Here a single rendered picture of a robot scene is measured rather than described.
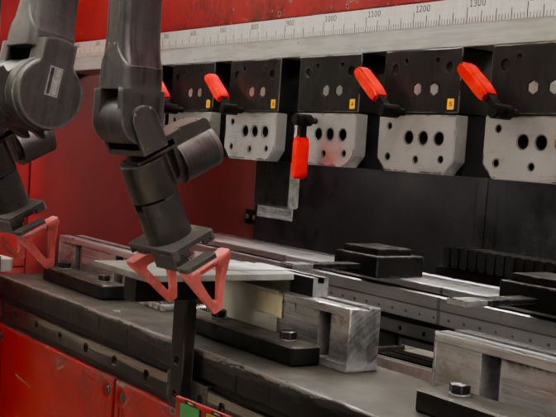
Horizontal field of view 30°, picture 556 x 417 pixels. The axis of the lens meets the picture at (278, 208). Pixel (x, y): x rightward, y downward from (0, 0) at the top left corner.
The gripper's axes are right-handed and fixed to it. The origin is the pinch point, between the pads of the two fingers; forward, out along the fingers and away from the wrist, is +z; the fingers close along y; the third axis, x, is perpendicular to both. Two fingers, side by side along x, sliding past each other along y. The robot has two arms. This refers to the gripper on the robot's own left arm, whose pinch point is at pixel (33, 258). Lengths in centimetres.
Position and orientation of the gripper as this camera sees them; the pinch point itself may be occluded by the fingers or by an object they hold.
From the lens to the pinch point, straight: 168.5
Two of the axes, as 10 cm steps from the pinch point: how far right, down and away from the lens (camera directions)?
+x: -7.1, 4.4, -5.5
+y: -6.5, -0.8, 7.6
